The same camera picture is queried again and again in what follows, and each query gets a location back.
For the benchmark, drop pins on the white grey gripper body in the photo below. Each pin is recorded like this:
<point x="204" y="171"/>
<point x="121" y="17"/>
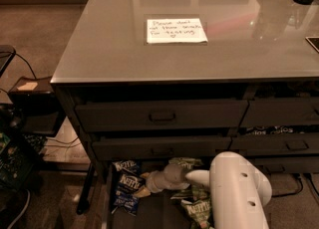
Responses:
<point x="156" y="182"/>

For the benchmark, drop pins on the blue Kettle chip bag front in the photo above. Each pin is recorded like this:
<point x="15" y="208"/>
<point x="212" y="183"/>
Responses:
<point x="124" y="194"/>

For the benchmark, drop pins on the blue kettle chip bag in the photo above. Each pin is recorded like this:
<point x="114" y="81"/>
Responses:
<point x="129" y="165"/>
<point x="124" y="194"/>

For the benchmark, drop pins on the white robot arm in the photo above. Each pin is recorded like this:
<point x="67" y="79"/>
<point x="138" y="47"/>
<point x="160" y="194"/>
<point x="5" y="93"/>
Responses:
<point x="238" y="192"/>

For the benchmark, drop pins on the green Kettle chip bag back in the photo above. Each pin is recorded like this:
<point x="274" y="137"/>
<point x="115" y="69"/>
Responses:
<point x="187" y="162"/>

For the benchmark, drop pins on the green kettle chip bag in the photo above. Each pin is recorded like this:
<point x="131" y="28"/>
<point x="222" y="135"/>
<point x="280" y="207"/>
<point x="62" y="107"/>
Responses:
<point x="199" y="212"/>
<point x="187" y="162"/>
<point x="193" y="192"/>

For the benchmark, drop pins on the blue Kettle chip bag back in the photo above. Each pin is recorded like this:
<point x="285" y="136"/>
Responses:
<point x="129" y="165"/>

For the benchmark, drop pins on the green Kettle chip bag middle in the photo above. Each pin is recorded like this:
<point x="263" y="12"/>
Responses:
<point x="193" y="192"/>

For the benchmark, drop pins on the green Kettle chip bag front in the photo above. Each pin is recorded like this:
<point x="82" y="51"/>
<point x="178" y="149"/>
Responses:
<point x="199" y="212"/>

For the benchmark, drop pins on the dark middle left drawer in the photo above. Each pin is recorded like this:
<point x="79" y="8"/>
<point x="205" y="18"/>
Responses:
<point x="159" y="147"/>

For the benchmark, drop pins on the dark drawer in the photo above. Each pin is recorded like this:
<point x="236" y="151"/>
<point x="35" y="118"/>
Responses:
<point x="283" y="111"/>
<point x="276" y="144"/>
<point x="153" y="115"/>
<point x="159" y="147"/>
<point x="302" y="164"/>

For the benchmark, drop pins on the dark top left drawer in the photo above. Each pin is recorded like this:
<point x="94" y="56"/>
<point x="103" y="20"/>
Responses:
<point x="153" y="115"/>

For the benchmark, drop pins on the snack bags in right drawer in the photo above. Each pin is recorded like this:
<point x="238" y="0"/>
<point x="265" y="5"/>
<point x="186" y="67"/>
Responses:
<point x="279" y="129"/>

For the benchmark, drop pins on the dark bottom right drawer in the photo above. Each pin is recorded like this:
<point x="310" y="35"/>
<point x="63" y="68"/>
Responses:
<point x="302" y="164"/>

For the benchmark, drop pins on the dark middle right drawer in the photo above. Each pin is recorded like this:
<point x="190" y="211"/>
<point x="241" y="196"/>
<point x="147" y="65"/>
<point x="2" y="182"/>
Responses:
<point x="276" y="144"/>

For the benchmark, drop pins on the dark top right drawer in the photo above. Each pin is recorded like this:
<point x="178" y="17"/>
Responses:
<point x="283" y="111"/>

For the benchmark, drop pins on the dark tablet on counter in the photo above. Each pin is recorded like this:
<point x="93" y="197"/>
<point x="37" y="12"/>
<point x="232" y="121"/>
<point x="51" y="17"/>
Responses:
<point x="313" y="42"/>

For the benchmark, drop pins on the dark cabinet with glass top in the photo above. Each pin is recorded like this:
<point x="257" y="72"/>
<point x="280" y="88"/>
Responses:
<point x="255" y="49"/>

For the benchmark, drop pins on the green snack box left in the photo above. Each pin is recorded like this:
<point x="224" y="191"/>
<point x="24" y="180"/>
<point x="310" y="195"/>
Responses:
<point x="17" y="158"/>

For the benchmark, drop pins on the dark box with tape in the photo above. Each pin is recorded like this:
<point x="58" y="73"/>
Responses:
<point x="39" y="108"/>

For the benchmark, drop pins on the white handwritten paper note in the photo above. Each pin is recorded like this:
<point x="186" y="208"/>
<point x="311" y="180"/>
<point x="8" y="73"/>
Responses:
<point x="165" y="31"/>

